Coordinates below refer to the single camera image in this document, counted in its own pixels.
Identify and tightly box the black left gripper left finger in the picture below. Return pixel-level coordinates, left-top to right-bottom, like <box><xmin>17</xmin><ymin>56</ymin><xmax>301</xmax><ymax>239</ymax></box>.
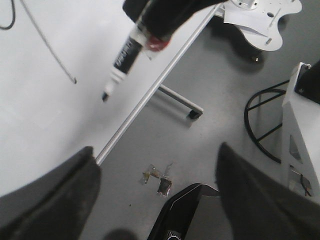
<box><xmin>0</xmin><ymin>146</ymin><xmax>101</xmax><ymax>240</ymax></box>

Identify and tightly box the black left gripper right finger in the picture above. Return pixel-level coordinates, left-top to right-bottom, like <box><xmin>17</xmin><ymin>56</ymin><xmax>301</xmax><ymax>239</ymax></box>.
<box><xmin>215</xmin><ymin>142</ymin><xmax>320</xmax><ymax>240</ymax></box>

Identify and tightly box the black white whiteboard marker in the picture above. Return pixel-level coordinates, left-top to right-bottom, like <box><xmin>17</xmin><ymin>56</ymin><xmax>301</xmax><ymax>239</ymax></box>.
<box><xmin>101</xmin><ymin>18</ymin><xmax>171</xmax><ymax>103</ymax></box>

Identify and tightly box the black glossy robot base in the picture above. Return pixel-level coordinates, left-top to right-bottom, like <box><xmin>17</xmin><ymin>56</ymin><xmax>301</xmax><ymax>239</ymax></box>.
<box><xmin>147</xmin><ymin>183</ymin><xmax>234</xmax><ymax>240</ymax></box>

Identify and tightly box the grey whiteboard stand foot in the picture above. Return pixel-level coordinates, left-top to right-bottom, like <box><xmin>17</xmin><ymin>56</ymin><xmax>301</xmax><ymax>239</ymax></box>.
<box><xmin>149</xmin><ymin>84</ymin><xmax>204</xmax><ymax>120</ymax></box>

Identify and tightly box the crumpled foil tape scrap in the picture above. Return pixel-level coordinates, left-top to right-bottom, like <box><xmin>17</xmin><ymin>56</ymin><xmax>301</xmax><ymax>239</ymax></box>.
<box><xmin>138</xmin><ymin>162</ymin><xmax>173</xmax><ymax>198</ymax></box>

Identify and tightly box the white metal cabinet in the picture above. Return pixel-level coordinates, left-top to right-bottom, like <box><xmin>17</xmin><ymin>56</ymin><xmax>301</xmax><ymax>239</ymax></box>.
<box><xmin>281</xmin><ymin>62</ymin><xmax>320</xmax><ymax>203</ymax></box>

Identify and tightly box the black round metal stool frame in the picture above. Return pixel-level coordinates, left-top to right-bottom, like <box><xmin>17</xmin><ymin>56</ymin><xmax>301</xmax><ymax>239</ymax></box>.
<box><xmin>243</xmin><ymin>80</ymin><xmax>289</xmax><ymax>164</ymax></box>

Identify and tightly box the white whiteboard with aluminium frame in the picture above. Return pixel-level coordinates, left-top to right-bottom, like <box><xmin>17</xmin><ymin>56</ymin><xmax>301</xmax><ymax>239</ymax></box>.
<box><xmin>0</xmin><ymin>0</ymin><xmax>216</xmax><ymax>196</ymax></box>

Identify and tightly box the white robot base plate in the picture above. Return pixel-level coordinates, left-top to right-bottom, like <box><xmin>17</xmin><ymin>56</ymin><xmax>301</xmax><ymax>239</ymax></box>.
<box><xmin>215</xmin><ymin>0</ymin><xmax>302</xmax><ymax>52</ymax></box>

